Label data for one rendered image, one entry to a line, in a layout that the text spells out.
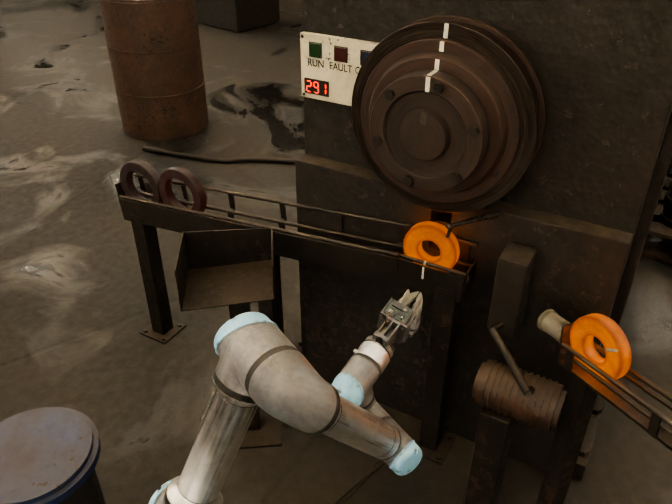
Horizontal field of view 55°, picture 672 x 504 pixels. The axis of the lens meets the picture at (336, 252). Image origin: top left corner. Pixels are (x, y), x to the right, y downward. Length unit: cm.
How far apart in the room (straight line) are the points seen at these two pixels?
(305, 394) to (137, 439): 129
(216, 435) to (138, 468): 101
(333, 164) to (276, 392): 98
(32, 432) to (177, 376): 79
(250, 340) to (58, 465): 74
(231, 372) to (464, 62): 83
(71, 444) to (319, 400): 83
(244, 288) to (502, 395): 76
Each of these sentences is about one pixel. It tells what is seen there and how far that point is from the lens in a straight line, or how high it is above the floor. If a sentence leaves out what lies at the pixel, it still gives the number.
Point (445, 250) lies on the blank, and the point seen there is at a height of 75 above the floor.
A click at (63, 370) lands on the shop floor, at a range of 267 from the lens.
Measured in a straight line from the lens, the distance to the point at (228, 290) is 187.
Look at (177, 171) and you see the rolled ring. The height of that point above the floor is 76.
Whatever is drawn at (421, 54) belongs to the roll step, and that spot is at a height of 128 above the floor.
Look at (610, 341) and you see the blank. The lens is 156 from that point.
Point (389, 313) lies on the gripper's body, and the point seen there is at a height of 78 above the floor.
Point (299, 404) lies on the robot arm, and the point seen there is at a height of 90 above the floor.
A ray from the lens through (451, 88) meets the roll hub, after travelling 145.
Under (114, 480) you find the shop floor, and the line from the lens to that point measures 224.
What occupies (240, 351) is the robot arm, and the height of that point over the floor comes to 94.
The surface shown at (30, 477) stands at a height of 43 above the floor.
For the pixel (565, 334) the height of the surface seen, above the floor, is 70.
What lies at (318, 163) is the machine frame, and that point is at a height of 87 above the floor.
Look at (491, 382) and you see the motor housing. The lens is 173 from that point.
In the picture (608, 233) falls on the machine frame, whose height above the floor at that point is 87.
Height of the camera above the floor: 170
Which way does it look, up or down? 33 degrees down
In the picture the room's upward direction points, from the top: straight up
